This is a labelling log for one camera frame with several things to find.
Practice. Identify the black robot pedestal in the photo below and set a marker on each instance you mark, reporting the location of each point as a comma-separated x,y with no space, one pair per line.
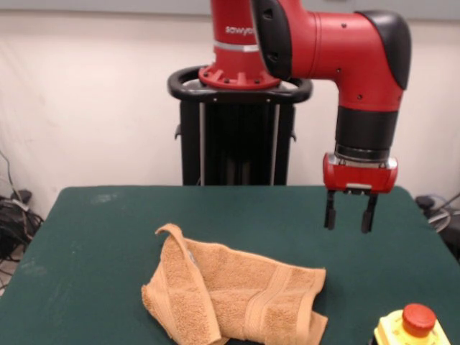
244,143

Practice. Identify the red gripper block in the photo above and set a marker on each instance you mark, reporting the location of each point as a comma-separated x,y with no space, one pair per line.
359,178

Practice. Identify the black power adapter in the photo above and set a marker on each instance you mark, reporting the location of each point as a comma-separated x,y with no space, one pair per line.
22,195
424,202

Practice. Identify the tan terry towel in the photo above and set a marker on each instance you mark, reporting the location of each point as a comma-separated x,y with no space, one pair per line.
233,273

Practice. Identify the dark green table cloth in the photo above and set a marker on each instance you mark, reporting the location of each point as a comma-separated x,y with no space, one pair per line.
90,269

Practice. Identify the yellow emergency stop button box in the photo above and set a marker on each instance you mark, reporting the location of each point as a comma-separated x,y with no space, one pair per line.
418,318

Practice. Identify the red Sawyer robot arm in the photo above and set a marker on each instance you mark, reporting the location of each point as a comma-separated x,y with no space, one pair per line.
341,46

